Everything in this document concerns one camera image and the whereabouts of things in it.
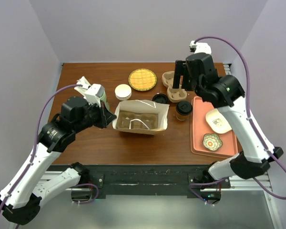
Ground black coffee cup lid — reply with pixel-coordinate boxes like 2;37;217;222
176;101;193;115

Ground aluminium frame rail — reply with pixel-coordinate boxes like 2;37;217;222
8;170;283;229

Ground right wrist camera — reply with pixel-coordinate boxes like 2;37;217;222
189;41;212;54

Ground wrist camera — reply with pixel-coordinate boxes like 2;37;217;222
189;41;212;54
83;83;105;107

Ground yellow woven coaster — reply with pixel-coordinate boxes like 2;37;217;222
128;69;157;92

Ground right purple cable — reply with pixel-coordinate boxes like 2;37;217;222
189;36;286;206

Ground white wrapped straws bundle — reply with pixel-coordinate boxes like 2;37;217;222
74;76;91;96

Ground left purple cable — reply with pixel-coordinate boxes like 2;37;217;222
0;83;100;229

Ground white square bowl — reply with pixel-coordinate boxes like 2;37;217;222
205;108;232;134

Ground floral patterned small dish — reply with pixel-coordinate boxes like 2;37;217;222
202;133;223;151

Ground stack of paper cups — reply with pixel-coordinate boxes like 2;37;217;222
114;84;132;101

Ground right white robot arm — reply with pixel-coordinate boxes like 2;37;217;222
173;52;283;187

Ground single cardboard cup carrier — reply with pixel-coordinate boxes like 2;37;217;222
116;111;158;130

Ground pink plastic tray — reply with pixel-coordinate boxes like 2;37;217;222
191;96;238;159

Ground brown paper bag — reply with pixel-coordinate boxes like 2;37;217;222
112;100;169;135

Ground purple cable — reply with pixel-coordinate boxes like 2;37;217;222
189;36;286;206
0;83;100;229

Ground stack of black lids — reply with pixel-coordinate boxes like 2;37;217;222
152;94;168;104

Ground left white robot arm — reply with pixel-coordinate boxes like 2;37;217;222
0;96;117;225

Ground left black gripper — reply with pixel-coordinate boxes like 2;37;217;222
73;98;117;133

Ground green straw holder cup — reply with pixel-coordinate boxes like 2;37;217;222
100;87;110;111

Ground brown paper coffee cup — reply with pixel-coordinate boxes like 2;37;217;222
175;111;190;121

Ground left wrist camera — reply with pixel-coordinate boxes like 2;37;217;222
83;83;105;107

